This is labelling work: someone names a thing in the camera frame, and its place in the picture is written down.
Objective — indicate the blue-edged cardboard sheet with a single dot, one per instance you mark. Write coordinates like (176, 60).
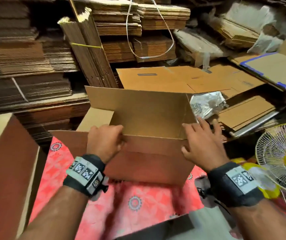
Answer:
(278, 67)

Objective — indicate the white woven sack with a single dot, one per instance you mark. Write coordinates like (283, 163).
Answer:
(208, 103)

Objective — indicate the person's right hand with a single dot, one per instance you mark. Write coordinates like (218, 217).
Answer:
(205, 145)

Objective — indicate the small brown cardboard box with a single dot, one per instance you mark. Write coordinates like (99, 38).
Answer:
(148, 162)

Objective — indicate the person's left hand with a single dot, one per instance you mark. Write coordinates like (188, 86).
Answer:
(105, 142)

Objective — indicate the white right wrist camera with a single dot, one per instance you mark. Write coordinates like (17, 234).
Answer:
(205, 190)

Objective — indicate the white plastic sack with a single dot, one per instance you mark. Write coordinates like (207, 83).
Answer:
(198, 45)

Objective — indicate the low pile of cardboard sheets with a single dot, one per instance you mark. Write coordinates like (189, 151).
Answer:
(245, 112)

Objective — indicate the large cardboard box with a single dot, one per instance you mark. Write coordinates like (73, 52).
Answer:
(5, 177)

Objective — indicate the wall of cardboard stacks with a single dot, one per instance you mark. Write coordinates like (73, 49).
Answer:
(23, 62)

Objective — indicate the yellow-tied cardboard bundle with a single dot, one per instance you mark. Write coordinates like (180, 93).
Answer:
(90, 52)

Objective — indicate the person's right forearm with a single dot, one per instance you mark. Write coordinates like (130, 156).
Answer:
(268, 222)

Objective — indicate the red patterned table cloth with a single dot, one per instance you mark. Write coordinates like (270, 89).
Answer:
(118, 212)

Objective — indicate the person's left forearm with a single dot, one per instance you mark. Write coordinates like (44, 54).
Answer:
(53, 217)

